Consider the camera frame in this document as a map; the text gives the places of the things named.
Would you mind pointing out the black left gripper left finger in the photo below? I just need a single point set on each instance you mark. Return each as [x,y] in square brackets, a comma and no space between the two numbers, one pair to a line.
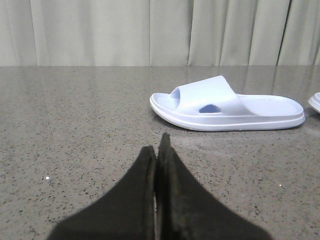
[126,212]

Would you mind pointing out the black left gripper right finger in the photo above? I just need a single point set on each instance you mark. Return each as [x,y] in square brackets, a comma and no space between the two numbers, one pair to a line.
[187,211]

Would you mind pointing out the light blue slipper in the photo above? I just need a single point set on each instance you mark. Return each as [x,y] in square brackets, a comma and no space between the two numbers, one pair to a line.
[314,101]
[210,105]

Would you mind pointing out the pale green curtain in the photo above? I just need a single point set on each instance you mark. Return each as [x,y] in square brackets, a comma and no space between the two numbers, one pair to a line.
[159,32]

